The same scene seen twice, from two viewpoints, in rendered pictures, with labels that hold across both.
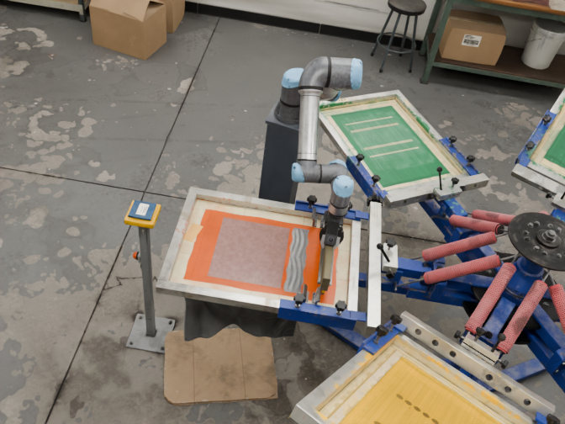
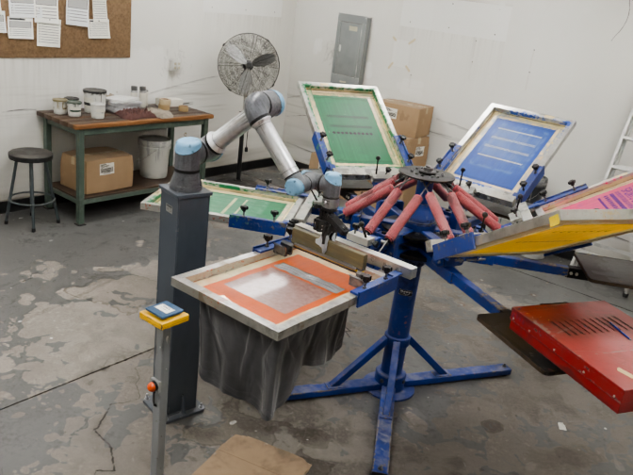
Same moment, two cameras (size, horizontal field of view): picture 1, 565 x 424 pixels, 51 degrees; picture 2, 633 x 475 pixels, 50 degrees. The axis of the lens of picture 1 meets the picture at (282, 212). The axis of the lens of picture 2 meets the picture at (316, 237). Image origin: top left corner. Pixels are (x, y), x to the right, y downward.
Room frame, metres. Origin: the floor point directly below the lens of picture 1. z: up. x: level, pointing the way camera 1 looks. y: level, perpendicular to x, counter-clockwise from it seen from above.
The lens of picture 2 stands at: (0.06, 2.11, 2.14)
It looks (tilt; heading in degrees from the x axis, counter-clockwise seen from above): 20 degrees down; 306
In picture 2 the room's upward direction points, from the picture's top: 7 degrees clockwise
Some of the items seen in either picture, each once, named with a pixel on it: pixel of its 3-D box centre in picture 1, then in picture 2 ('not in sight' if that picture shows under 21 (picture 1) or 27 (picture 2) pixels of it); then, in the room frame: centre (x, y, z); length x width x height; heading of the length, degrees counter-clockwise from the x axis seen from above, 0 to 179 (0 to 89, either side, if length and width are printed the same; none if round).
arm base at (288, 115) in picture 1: (291, 106); (186, 177); (2.34, 0.04, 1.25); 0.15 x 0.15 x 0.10
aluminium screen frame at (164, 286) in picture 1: (266, 251); (288, 281); (1.67, 0.04, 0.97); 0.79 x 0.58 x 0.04; 89
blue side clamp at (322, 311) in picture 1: (317, 314); (374, 288); (1.39, -0.20, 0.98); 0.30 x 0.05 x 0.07; 89
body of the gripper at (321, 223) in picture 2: (335, 219); (326, 219); (1.69, -0.21, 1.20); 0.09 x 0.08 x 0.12; 179
